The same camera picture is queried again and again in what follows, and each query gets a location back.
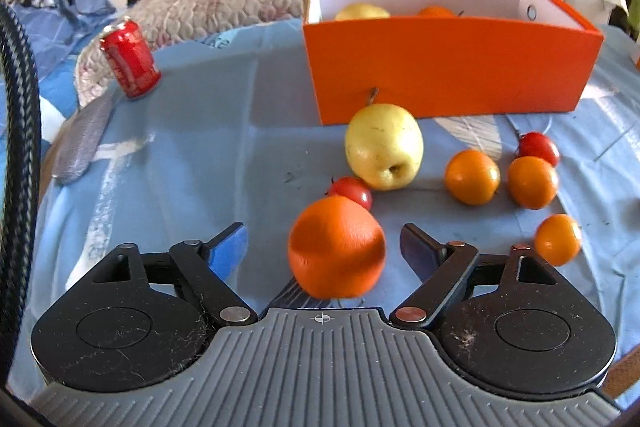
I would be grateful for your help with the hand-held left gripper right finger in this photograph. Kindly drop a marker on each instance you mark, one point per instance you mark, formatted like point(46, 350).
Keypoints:
point(420, 252)

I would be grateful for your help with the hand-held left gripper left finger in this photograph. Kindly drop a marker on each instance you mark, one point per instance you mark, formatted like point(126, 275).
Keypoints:
point(230, 247)

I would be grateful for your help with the large orange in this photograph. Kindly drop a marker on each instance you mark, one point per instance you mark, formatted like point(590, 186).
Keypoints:
point(336, 247)
point(437, 12)

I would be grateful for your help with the small orange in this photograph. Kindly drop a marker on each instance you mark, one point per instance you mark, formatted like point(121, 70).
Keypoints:
point(532, 183)
point(558, 239)
point(472, 177)

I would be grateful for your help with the yellow apple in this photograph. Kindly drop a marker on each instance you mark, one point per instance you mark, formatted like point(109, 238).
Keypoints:
point(362, 13)
point(382, 144)

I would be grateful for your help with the orange cardboard box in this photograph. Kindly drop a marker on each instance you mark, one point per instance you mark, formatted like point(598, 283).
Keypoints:
point(450, 72)

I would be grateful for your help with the red tomato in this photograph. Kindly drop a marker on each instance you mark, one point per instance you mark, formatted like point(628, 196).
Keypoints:
point(539, 147)
point(354, 192)

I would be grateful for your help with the blue star tablecloth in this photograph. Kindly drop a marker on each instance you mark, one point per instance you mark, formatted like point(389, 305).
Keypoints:
point(225, 157)

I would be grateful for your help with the grey feather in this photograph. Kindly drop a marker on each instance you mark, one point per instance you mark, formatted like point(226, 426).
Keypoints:
point(82, 142)

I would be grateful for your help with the red soda can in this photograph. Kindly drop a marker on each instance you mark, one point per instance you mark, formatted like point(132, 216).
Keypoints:
point(131, 57)

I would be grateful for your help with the blue checked sheet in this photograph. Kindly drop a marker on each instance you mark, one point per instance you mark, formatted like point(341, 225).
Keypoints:
point(55, 37)

